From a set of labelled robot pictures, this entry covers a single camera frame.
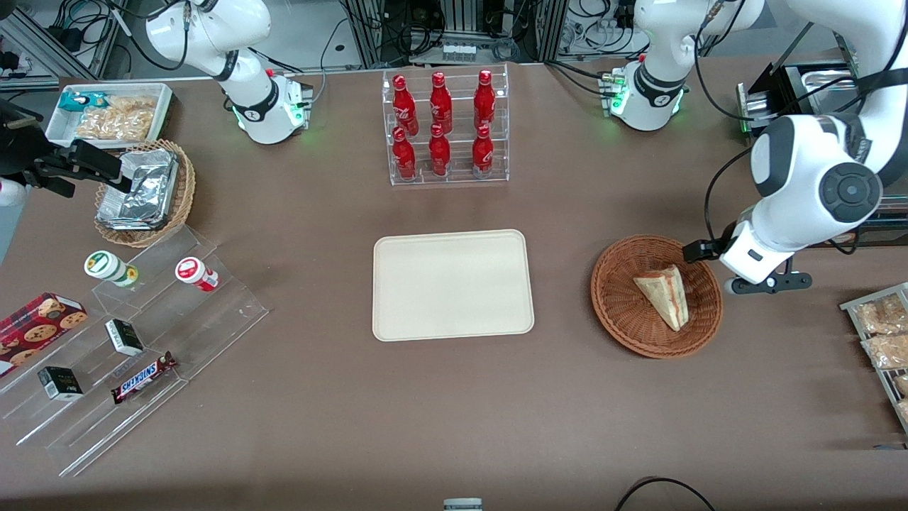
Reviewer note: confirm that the triangular sandwich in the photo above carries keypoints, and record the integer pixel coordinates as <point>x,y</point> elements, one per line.
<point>667,294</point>

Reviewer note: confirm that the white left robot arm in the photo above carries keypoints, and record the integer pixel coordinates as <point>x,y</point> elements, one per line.
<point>660,42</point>

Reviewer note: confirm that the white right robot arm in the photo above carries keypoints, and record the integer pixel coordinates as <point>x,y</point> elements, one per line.
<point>213,35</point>

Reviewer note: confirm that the light wicker basket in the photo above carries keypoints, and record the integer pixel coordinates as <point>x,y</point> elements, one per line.
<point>181,191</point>

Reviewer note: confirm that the brown wicker basket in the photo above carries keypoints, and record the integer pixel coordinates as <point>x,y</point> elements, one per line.
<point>624,298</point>

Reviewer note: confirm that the tray with packaged snacks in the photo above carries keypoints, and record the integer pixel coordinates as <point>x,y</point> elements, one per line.
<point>887,383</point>

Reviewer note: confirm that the beige plastic tray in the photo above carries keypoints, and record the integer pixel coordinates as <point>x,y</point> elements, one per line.
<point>454,284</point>

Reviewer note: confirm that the silver foil packet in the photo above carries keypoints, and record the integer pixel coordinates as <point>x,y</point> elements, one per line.
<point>152,177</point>
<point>131,213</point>

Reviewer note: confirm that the white rectangular bin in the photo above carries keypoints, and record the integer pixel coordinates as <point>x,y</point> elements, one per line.
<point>60,128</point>

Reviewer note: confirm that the clear cracker bag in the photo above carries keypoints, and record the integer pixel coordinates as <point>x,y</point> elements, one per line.
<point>135,105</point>
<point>113,126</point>

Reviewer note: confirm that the teal snack packet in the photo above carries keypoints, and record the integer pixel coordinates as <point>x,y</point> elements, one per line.
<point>74,101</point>

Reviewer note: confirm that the green lid drink cup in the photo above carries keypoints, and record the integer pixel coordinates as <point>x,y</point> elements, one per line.
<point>106,267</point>

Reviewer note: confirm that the red lid drink cup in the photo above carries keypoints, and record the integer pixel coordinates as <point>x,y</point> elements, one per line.
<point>195,273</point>

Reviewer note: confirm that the black power adapter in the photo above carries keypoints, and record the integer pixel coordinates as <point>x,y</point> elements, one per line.
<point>65,39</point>

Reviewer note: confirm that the clear pastry bag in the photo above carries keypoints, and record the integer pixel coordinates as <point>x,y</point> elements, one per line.
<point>901,385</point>
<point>903,411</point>
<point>887,351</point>
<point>879,316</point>

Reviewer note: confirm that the red cookie box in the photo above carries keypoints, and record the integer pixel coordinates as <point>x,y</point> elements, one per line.
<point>35,330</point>

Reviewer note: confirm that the small black box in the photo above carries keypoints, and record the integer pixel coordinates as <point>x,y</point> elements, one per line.
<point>60,384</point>
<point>125,338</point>

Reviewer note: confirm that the black food warmer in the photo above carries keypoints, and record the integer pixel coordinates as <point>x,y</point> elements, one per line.
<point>786,92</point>

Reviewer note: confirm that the clear acrylic step display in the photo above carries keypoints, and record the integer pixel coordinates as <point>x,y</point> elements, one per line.
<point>206,319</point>

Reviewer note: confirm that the steel food pan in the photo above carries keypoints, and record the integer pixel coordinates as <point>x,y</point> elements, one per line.
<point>823,77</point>

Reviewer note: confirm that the snickers chocolate bar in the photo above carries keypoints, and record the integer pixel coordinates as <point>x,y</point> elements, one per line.
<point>142,378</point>

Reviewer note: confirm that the red cola bottle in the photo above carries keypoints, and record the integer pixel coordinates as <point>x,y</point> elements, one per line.
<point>440,105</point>
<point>439,155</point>
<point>404,157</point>
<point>404,106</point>
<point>482,155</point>
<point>484,103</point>

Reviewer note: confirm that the clear acrylic bottle rack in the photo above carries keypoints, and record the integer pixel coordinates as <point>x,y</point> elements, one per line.
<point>457,181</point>

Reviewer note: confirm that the white power strip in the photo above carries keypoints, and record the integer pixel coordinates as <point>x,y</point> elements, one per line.
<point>459,53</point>

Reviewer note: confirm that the grey device at edge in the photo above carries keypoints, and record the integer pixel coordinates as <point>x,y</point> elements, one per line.
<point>462,504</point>

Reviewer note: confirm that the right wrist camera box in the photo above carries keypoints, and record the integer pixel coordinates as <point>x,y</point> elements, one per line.
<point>96,160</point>

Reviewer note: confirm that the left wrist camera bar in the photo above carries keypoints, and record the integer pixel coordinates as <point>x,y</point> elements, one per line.
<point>773,283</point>

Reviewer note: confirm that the aluminium frame rail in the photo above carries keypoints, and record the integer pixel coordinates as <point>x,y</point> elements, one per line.
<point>42,46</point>

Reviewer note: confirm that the aluminium frame rack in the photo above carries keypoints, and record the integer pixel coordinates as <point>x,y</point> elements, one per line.
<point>369,32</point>

